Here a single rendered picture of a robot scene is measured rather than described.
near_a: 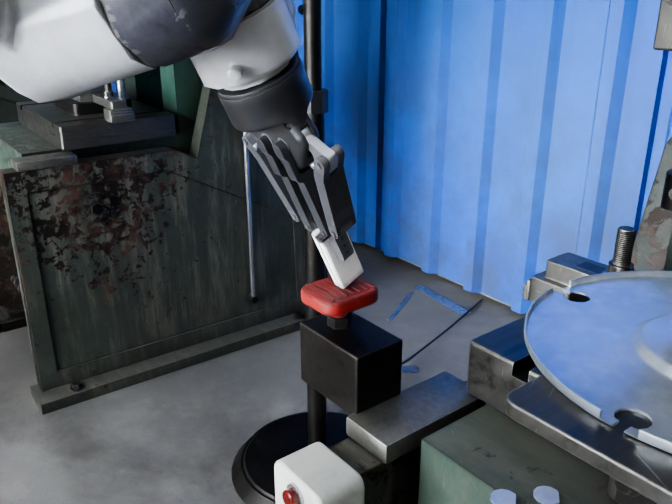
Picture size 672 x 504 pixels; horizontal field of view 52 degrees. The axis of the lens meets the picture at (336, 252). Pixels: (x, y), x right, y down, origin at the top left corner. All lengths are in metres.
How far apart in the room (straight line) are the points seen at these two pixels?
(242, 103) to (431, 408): 0.35
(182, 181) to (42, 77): 1.45
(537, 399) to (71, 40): 0.37
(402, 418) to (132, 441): 1.18
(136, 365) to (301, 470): 1.43
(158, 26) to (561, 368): 0.35
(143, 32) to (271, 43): 0.13
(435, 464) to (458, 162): 1.83
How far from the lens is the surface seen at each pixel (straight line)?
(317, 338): 0.71
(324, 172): 0.57
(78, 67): 0.49
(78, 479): 1.72
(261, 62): 0.55
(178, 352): 2.08
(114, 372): 2.03
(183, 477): 1.66
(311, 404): 1.54
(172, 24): 0.44
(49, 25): 0.48
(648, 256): 1.00
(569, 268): 0.77
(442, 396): 0.73
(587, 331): 0.58
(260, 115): 0.57
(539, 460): 0.66
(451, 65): 2.39
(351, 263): 0.69
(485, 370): 0.70
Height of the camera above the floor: 1.04
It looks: 22 degrees down
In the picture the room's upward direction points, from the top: straight up
